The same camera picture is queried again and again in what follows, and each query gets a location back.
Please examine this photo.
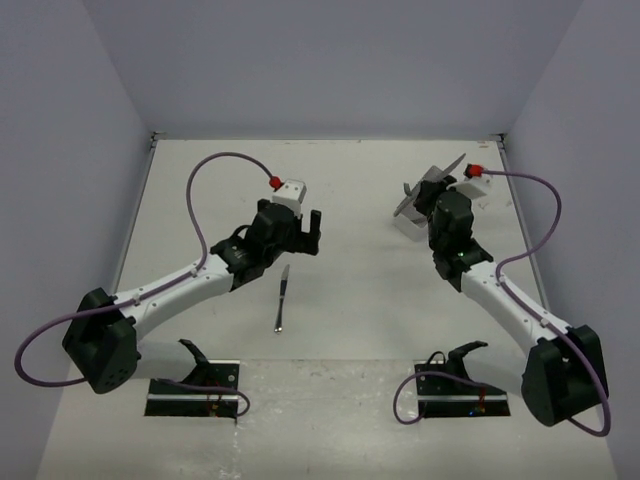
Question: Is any white three-compartment container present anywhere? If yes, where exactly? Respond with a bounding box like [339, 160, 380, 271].
[393, 166, 442, 242]

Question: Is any long serrated silver knife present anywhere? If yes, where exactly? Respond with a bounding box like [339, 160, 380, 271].
[393, 153, 466, 217]

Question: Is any thin silver knife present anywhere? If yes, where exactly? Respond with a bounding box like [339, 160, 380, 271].
[274, 264, 290, 334]

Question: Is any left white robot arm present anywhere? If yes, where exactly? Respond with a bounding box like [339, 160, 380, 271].
[62, 200, 322, 394]

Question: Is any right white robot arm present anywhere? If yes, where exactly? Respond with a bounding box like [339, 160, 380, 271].
[412, 176, 612, 437]

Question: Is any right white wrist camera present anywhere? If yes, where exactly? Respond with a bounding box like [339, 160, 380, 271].
[448, 164, 492, 200]

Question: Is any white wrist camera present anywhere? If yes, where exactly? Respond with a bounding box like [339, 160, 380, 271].
[271, 179, 307, 210]
[448, 164, 492, 200]

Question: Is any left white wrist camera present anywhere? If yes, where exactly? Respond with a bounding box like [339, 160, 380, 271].
[271, 179, 307, 210]

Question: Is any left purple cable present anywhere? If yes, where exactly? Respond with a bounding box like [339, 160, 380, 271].
[14, 152, 281, 419]

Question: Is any purple cable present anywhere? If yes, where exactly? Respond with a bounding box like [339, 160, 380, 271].
[393, 167, 614, 438]
[14, 152, 281, 419]

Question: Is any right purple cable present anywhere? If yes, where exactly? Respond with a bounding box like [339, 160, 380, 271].
[393, 167, 614, 438]

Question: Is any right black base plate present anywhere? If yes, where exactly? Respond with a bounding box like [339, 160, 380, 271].
[414, 351, 511, 419]

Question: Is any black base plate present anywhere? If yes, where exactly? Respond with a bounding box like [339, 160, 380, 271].
[414, 351, 511, 419]
[144, 360, 248, 420]

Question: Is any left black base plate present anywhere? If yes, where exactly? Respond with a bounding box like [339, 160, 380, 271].
[144, 360, 248, 420]

